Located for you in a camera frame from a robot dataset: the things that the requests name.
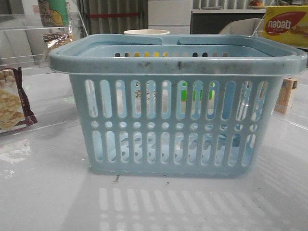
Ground clear acrylic shelf left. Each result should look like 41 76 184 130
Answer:
0 12 90 147

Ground packaged bread clear wrapper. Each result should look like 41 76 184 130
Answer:
42 32 74 61

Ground clear acrylic shelf right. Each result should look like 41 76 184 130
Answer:
250 14 308 130

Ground yellow nabati wafer box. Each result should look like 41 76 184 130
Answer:
259 5 308 48

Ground white cabinet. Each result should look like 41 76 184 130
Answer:
148 0 193 34

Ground light blue plastic basket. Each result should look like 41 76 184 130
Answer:
49 34 307 178

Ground colourful puzzle cube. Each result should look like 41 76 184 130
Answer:
180 81 216 102

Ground yellow paper cup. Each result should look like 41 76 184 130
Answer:
123 29 170 58

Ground clear acrylic shelf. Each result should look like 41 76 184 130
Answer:
0 12 90 147
250 14 308 130

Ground beige small carton box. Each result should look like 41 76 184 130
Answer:
274 77 298 115

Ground brown cracker bag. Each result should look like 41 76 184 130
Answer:
0 67 38 134

